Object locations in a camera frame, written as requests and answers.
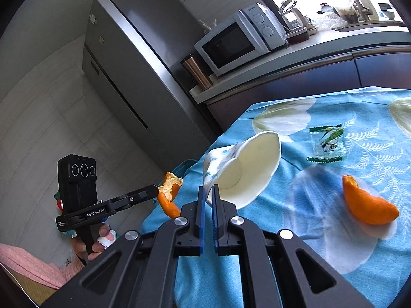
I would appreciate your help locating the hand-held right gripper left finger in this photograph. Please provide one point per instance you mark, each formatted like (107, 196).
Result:
(201, 221)

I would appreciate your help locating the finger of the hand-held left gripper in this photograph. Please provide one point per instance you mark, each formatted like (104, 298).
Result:
(135, 195)

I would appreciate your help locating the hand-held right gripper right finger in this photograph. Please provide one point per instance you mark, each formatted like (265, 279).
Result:
(216, 221)

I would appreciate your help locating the curled orange peel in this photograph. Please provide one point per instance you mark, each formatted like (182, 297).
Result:
(167, 206)

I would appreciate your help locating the crushed blue dotted paper cup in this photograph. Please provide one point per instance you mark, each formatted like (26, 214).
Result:
(250, 166)

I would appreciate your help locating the person's left forearm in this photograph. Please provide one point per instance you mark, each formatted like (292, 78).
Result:
(29, 263)

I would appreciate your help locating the person's left hand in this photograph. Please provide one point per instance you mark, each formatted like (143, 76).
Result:
(96, 248)

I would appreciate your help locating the blue plastic bin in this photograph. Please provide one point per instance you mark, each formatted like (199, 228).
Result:
(184, 166)

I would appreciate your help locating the blue floral tablecloth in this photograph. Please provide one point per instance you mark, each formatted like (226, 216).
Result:
(321, 240)

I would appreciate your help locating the grey refrigerator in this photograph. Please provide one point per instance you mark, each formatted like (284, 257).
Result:
(135, 70)

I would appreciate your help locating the clear green candy wrapper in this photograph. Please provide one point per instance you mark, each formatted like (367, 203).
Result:
(327, 144)

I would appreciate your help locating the copper travel tumbler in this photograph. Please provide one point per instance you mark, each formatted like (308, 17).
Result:
(197, 72)

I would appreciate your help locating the large orange peel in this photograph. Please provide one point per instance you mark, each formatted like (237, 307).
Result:
(366, 208)

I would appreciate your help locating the white microwave oven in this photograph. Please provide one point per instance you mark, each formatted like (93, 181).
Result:
(224, 45)

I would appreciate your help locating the brown kitchen cabinet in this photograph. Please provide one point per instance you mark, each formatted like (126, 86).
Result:
(321, 73)

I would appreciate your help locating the white ornament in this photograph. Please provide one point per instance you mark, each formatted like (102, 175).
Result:
(208, 26)

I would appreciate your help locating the dark lidded bowl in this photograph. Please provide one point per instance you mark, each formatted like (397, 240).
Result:
(300, 35)

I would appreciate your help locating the glass electric kettle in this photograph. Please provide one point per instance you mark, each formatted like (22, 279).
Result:
(295, 16)

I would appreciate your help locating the clear plastic bag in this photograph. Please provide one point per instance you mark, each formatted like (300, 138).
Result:
(327, 19)

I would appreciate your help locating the dark lidded jar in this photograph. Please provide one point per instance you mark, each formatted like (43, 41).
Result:
(325, 7)

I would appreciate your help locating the clear food container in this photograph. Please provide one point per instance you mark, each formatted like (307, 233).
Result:
(346, 14)

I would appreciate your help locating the white soap bottle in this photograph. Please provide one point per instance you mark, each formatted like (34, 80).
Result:
(366, 3)

